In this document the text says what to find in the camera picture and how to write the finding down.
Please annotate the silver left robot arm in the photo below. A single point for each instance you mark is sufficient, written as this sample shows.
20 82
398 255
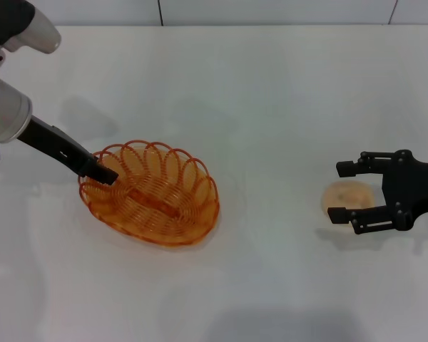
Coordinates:
10 110

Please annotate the pale round bread bun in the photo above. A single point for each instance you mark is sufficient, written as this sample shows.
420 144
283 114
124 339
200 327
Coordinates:
346 196

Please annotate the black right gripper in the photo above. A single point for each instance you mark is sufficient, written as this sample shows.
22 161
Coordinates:
410 189

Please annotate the orange woven plastic basket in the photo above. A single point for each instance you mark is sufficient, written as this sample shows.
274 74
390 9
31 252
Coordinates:
153 203

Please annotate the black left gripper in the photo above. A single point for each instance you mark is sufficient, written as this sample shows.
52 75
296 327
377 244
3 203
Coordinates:
53 142

